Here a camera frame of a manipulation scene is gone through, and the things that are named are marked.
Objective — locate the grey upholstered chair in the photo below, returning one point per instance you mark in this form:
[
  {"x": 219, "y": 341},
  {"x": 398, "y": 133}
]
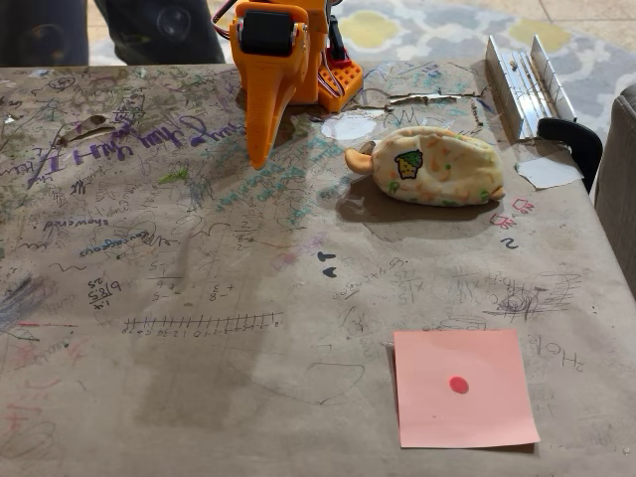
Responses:
[{"x": 618, "y": 189}]

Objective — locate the orange gripper, black servo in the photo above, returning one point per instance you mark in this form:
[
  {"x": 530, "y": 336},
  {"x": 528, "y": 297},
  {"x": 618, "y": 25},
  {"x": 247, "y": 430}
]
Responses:
[{"x": 272, "y": 75}]

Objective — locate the small red round object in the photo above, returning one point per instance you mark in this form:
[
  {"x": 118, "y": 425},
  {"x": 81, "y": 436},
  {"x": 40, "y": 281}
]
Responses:
[{"x": 458, "y": 385}]

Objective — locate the black red base clamp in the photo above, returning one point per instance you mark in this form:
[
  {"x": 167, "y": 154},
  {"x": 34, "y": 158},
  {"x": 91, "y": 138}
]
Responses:
[{"x": 337, "y": 40}]

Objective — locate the grey yellow patterned rug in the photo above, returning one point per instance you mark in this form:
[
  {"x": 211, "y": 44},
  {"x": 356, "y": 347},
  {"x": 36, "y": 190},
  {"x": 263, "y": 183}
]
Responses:
[{"x": 422, "y": 30}]

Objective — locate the dark trouser leg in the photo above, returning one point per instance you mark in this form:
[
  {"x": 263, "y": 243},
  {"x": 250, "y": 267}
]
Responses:
[
  {"x": 159, "y": 30},
  {"x": 40, "y": 30}
]

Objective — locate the plush toy with cupcake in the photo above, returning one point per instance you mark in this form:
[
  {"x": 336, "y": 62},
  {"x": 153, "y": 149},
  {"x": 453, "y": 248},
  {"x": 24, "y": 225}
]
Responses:
[{"x": 442, "y": 169}]

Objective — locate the aluminium channel rail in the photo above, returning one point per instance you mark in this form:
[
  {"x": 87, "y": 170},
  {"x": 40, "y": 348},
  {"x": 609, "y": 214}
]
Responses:
[{"x": 526, "y": 94}]

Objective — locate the scribbled brown paper table cover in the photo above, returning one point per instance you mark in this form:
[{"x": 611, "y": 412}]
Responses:
[{"x": 199, "y": 377}]

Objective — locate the pink sticky note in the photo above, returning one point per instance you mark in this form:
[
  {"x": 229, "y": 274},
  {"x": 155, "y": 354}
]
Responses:
[{"x": 462, "y": 417}]

